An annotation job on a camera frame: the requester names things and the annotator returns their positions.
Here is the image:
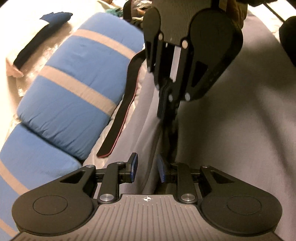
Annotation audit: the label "grey fleece pants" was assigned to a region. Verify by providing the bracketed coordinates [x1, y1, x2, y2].
[139, 9, 296, 241]

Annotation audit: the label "black round object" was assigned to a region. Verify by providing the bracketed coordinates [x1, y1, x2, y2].
[279, 17, 296, 49]

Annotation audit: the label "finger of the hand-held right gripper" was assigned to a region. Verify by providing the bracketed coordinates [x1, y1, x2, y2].
[166, 40, 244, 126]
[144, 32, 171, 121]

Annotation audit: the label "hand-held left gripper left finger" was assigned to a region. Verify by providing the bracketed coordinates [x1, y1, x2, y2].
[59, 152, 139, 205]

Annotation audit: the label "large blue striped pillow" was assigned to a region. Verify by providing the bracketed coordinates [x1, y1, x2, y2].
[17, 11, 145, 160]

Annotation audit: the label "teal yarn bundle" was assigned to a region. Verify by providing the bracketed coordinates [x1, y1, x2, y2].
[111, 7, 126, 18]

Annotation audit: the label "small blue striped pillow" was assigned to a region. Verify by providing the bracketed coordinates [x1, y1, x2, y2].
[0, 123, 81, 239]

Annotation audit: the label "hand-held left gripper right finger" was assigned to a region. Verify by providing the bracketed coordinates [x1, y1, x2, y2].
[157, 153, 238, 205]

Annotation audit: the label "black strap with red edge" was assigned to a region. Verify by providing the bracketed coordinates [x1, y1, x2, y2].
[96, 50, 145, 158]

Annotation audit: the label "navy folded cloth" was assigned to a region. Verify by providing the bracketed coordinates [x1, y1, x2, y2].
[14, 11, 73, 68]

